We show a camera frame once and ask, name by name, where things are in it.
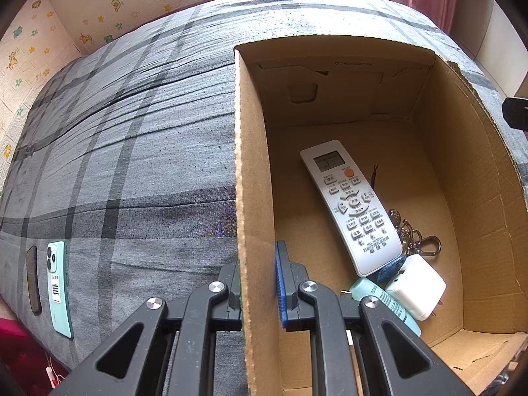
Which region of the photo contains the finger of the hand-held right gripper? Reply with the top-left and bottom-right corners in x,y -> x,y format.
502,96 -> 528,131

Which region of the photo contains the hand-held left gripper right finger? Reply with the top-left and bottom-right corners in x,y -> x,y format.
274,240 -> 475,396

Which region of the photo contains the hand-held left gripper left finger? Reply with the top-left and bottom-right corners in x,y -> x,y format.
55,262 -> 243,396

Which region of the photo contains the brown cardboard box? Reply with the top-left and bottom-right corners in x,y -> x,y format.
233,34 -> 528,396

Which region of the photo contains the white remote control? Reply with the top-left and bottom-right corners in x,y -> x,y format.
300,139 -> 403,278

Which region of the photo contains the mint green tube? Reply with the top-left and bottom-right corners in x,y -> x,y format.
348,277 -> 422,338

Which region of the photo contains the brass keychain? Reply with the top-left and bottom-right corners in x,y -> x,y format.
369,164 -> 442,256

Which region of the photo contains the large white charger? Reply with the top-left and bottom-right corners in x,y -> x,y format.
384,253 -> 447,321

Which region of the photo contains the cream wardrobe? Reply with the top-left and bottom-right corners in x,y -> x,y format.
456,0 -> 528,100

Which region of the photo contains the mint green phone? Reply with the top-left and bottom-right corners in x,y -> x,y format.
47,240 -> 75,340

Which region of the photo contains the grey plaid bed sheet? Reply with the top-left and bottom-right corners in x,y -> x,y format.
0,0 -> 528,396

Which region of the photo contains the dark phone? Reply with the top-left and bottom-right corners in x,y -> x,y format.
25,245 -> 43,316

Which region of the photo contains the magenta cloth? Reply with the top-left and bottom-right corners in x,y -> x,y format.
0,305 -> 58,396

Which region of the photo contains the white cable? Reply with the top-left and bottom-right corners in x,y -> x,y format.
45,355 -> 67,390

